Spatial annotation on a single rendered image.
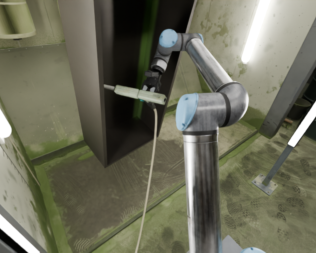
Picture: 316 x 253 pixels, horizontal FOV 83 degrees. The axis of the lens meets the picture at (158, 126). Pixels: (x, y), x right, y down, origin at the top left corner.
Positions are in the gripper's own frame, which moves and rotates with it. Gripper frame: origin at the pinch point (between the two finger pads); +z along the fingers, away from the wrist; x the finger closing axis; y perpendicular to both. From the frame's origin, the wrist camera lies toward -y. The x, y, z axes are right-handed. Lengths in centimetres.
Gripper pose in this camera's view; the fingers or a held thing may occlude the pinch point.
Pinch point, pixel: (145, 99)
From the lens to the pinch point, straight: 103.8
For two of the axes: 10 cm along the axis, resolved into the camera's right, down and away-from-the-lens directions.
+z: -3.2, 9.4, -1.5
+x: -9.2, -2.7, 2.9
